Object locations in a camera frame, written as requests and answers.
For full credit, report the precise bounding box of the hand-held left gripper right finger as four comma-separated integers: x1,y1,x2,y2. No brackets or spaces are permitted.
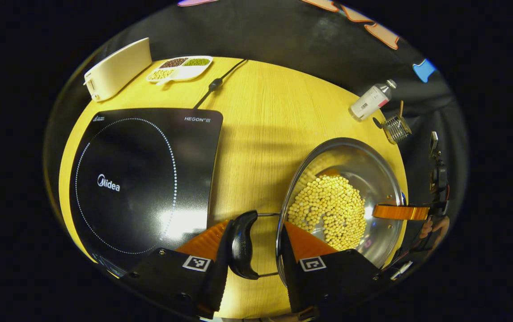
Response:
280,222,391,314

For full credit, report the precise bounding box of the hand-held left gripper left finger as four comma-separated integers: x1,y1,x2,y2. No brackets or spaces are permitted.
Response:
120,219,237,319

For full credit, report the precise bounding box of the steel pot with black handle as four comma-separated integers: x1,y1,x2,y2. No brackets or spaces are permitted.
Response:
229,137,407,287

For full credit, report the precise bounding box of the black induction cooktop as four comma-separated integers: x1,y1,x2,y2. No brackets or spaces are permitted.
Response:
69,107,224,273

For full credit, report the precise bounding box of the small clear glass cup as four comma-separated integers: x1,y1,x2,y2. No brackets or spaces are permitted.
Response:
382,115,412,144

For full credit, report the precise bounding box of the pile of yellow soybeans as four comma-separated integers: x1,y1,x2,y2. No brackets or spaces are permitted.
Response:
287,174,368,251

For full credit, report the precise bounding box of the clear bottle with white label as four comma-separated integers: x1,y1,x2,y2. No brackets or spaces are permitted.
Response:
349,79,398,122

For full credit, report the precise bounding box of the divided white dish of beans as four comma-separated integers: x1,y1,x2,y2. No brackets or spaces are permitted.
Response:
146,55,214,85

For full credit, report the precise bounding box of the white box appliance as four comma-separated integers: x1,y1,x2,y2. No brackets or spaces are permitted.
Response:
83,38,153,102

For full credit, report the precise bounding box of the black power cable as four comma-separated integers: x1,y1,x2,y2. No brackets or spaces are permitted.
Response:
193,58,249,109

